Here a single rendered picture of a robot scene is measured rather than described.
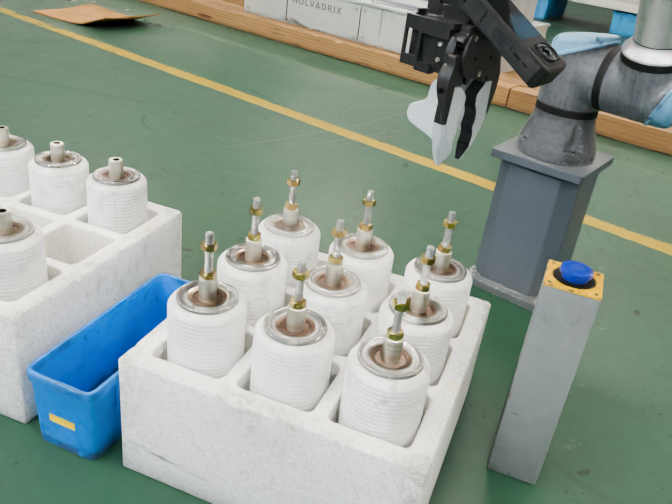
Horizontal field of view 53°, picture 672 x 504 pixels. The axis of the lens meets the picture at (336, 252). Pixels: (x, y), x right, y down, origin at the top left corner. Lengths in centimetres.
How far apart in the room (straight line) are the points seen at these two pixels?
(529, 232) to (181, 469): 81
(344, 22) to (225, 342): 268
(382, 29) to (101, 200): 229
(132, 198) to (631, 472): 87
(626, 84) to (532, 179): 24
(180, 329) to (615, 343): 89
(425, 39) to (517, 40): 10
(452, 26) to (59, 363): 67
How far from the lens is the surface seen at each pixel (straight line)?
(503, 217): 140
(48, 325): 101
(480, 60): 74
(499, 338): 132
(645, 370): 138
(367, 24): 330
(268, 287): 90
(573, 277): 87
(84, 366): 106
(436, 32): 73
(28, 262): 99
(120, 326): 109
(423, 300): 85
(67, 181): 121
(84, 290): 105
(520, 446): 101
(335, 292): 87
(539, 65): 69
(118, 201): 114
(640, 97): 127
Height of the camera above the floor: 71
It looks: 28 degrees down
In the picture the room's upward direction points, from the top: 8 degrees clockwise
